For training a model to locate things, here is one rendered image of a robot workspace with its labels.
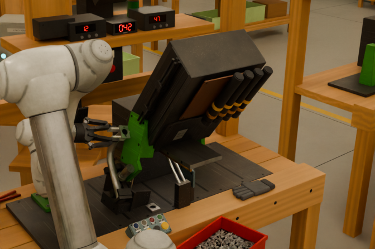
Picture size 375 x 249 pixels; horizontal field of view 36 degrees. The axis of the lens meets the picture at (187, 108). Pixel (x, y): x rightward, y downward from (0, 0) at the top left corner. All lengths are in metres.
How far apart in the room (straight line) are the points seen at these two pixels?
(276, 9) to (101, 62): 7.45
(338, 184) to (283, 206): 2.05
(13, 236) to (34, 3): 0.88
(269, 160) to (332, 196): 1.65
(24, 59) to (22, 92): 0.09
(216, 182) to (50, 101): 1.21
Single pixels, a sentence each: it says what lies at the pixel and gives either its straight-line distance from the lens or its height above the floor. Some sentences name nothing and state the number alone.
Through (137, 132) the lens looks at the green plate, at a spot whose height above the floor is 1.21.
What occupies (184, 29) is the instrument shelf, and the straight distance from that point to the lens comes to 2.57.
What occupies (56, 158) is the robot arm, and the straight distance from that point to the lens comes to 1.56.
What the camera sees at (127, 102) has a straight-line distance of 2.53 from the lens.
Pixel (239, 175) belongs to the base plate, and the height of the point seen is 0.90.
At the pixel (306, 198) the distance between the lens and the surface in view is 2.73.
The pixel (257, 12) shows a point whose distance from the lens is 8.62.
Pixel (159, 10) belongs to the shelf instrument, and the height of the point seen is 1.61.
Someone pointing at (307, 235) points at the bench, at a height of 0.59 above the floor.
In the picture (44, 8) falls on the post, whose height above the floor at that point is 1.66.
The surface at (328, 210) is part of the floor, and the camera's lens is 4.29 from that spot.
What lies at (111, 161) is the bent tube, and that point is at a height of 1.07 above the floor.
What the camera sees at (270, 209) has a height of 0.83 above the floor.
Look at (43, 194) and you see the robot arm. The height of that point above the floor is 1.12.
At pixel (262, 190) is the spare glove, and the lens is 2.52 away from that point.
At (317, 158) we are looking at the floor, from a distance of 5.03.
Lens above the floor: 2.13
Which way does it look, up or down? 21 degrees down
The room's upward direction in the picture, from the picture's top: 2 degrees clockwise
